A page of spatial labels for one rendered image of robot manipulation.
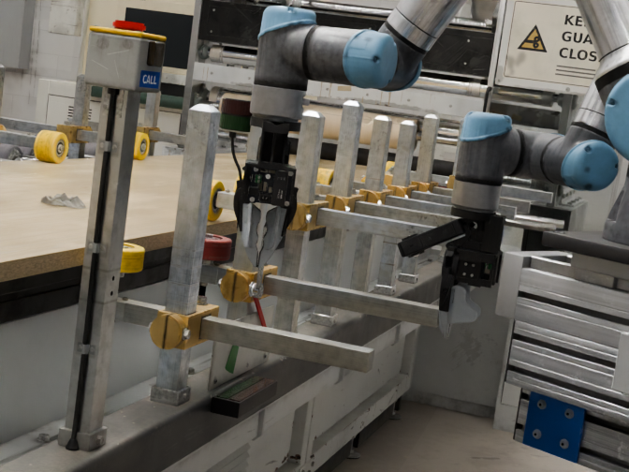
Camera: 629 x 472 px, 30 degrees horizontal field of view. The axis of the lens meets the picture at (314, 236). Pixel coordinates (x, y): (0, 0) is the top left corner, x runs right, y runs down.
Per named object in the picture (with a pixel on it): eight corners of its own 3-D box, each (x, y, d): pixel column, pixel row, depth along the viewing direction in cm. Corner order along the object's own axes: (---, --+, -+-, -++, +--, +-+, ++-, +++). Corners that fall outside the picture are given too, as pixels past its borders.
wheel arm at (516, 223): (554, 236, 382) (557, 223, 382) (553, 237, 379) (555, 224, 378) (425, 214, 395) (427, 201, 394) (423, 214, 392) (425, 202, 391)
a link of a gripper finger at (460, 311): (470, 346, 185) (479, 289, 184) (433, 340, 187) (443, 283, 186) (474, 344, 188) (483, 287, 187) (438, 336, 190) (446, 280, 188)
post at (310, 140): (291, 365, 222) (326, 112, 216) (285, 368, 219) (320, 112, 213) (274, 361, 223) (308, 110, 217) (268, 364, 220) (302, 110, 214)
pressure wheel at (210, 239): (231, 301, 205) (239, 236, 203) (212, 307, 197) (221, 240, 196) (189, 292, 207) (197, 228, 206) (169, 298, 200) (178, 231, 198)
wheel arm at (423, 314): (440, 330, 191) (444, 303, 191) (435, 332, 188) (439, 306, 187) (197, 282, 204) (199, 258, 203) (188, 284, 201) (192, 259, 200)
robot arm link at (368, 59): (412, 36, 162) (341, 29, 167) (380, 29, 152) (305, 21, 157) (404, 94, 163) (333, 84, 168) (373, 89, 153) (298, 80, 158)
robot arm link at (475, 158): (526, 118, 182) (476, 111, 179) (515, 188, 183) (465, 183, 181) (504, 114, 189) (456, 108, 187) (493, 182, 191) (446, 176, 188)
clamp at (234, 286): (274, 294, 203) (278, 266, 203) (246, 305, 190) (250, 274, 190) (244, 288, 205) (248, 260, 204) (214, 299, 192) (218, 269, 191)
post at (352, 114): (332, 331, 246) (364, 102, 240) (328, 333, 242) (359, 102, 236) (316, 328, 247) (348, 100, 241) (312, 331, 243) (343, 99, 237)
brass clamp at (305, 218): (329, 228, 225) (332, 201, 225) (306, 233, 213) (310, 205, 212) (299, 222, 227) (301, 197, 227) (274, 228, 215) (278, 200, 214)
